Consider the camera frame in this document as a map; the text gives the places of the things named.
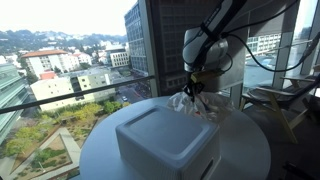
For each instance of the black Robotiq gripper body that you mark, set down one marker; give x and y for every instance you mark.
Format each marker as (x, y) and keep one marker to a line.
(193, 86)

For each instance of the white red plastic carrier bag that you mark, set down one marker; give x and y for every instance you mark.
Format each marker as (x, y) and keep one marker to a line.
(206, 105)

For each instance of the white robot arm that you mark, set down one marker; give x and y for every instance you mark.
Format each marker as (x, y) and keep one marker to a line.
(198, 40)

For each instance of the white plastic basket box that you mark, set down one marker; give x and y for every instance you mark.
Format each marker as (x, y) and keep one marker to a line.
(162, 144)

